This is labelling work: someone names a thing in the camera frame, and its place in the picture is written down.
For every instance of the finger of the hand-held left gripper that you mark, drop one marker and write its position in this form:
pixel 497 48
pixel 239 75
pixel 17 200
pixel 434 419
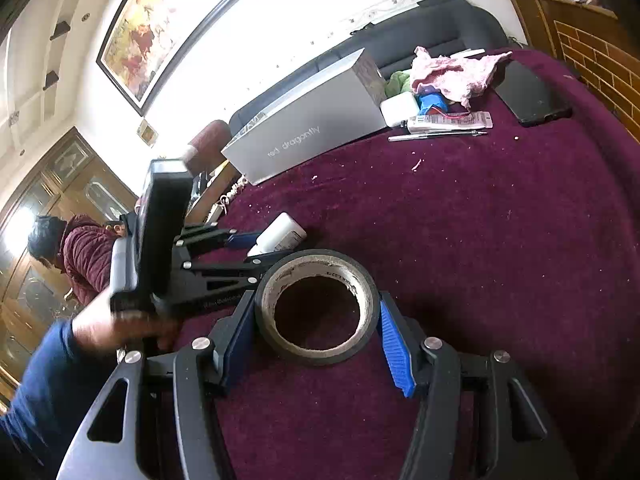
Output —
pixel 225 238
pixel 235 272

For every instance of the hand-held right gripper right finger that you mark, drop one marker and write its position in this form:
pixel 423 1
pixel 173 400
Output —
pixel 397 355

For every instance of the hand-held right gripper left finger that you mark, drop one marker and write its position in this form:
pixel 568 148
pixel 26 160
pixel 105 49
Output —
pixel 240 345

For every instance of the plain white bottle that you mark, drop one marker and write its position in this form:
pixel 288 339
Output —
pixel 280 232

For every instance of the black tape roll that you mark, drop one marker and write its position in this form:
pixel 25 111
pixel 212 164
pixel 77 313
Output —
pixel 320 357

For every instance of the person's left forearm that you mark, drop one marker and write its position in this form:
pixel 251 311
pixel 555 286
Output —
pixel 45 390

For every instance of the person's left hand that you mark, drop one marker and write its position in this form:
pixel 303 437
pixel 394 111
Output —
pixel 115 330

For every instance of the red upholstered chair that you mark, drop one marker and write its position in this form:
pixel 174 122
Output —
pixel 207 142

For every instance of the wooden glass-door cabinet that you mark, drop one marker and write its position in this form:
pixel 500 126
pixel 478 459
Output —
pixel 60 185

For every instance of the grey shoe box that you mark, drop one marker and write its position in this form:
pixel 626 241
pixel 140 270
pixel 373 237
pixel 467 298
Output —
pixel 310 120

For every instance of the white charger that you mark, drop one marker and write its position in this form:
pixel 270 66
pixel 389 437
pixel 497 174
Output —
pixel 400 110

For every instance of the silver pen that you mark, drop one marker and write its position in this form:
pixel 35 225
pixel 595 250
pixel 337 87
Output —
pixel 435 135

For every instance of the green cloth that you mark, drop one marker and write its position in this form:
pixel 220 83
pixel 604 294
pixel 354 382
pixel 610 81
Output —
pixel 397 82

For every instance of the white tube package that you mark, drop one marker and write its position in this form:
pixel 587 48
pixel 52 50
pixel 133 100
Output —
pixel 450 121

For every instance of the blue battery pack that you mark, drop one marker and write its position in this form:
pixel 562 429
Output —
pixel 432 102

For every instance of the pink cloth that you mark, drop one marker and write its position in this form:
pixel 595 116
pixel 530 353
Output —
pixel 455 75

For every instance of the black padded headboard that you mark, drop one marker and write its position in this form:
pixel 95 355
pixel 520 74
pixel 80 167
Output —
pixel 425 25

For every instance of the black phone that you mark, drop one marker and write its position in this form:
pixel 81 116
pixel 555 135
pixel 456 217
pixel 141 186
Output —
pixel 532 92

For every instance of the wooden brick-pattern ledge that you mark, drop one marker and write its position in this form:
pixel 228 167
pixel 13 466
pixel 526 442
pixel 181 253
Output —
pixel 595 60

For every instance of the small wall frame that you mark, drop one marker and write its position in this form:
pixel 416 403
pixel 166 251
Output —
pixel 147 132

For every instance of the framed wall painting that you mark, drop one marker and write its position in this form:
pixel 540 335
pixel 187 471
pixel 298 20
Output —
pixel 165 25

